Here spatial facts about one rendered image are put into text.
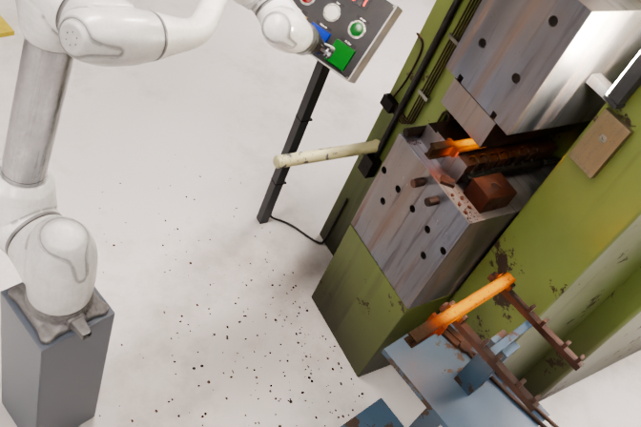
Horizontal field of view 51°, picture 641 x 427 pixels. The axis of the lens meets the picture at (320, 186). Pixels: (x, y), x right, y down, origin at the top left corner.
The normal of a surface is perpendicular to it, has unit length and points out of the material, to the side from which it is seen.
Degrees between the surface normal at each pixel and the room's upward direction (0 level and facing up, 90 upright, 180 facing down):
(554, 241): 90
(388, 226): 90
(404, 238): 90
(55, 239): 6
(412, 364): 0
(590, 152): 90
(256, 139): 0
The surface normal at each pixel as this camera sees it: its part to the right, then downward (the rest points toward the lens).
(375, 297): -0.82, 0.16
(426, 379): 0.31, -0.67
